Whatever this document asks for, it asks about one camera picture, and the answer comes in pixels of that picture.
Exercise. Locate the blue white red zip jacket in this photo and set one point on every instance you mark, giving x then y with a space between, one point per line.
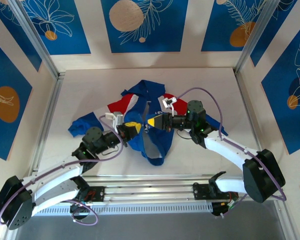
166 142

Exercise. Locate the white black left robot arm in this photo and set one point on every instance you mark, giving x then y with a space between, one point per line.
52 176

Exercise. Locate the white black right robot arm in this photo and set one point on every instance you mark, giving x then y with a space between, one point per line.
227 147

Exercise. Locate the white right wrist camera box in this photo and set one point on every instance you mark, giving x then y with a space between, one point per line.
168 102

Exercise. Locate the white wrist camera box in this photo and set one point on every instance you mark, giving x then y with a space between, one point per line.
168 102
116 117

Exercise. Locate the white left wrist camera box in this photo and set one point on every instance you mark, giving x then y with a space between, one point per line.
116 117

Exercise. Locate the aluminium table side rail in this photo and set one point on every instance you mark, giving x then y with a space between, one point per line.
248 110
48 120

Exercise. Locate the aluminium arm base rail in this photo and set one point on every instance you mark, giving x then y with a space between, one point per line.
145 190

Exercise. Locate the blue floral wall panel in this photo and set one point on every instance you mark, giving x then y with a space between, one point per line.
7 120
227 25
65 32
290 105
145 40

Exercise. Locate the aluminium frame post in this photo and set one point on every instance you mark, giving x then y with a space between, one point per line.
262 32
37 40

